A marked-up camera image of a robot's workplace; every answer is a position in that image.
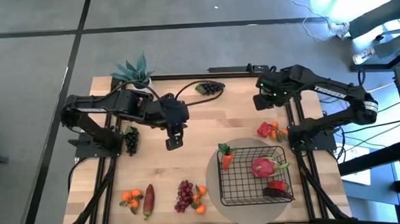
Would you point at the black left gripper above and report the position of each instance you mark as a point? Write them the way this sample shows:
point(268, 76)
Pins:
point(174, 113)

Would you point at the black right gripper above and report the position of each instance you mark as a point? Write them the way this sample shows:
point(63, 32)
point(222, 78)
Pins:
point(274, 84)

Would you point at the black grape bunch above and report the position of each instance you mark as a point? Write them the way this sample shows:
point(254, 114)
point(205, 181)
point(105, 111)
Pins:
point(212, 88)
point(132, 143)

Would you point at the orange carrot with green leaves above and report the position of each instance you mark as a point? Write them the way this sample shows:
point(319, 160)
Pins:
point(227, 161)

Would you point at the red grape bunch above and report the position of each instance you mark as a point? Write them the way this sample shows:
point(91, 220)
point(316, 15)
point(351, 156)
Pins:
point(184, 195)

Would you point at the pink dragon fruit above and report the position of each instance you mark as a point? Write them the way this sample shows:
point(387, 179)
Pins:
point(263, 167)

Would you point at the orange mandarin cluster with leaves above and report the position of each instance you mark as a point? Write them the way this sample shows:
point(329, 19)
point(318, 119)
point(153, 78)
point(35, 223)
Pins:
point(275, 125)
point(201, 209)
point(126, 196)

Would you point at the red chili pepper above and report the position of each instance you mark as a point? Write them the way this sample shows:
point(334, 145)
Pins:
point(277, 185)

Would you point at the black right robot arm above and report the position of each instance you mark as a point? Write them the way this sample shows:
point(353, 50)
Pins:
point(336, 91)

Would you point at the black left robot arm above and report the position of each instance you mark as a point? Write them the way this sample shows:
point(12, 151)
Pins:
point(83, 108)

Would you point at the red bell pepper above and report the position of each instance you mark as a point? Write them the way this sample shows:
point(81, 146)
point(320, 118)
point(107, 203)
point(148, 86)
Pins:
point(264, 129)

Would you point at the green plant in white pot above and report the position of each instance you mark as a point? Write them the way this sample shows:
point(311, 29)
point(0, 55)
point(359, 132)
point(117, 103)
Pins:
point(134, 72)

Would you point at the round grey mat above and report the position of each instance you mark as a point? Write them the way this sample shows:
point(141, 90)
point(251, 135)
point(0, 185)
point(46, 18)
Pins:
point(213, 180)

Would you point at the person's shoe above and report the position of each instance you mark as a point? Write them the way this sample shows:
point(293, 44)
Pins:
point(363, 56)
point(340, 28)

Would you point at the person's leg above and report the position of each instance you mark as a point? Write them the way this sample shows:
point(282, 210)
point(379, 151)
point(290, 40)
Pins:
point(380, 17)
point(395, 45)

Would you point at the black floor beam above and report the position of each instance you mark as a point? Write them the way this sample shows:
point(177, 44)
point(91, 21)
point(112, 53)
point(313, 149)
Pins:
point(377, 157)

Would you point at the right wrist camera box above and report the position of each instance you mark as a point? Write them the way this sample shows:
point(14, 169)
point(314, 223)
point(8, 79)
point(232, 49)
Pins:
point(262, 102)

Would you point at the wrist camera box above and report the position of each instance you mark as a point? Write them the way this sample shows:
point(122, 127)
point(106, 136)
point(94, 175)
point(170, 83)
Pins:
point(262, 102)
point(175, 143)

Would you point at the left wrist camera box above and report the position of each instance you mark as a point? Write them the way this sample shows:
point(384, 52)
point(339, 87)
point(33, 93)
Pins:
point(175, 143)

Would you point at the black aluminium table frame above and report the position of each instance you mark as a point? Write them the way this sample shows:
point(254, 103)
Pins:
point(184, 76)

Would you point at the black edge clamp bracket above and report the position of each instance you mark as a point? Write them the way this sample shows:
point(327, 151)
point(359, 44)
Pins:
point(232, 69)

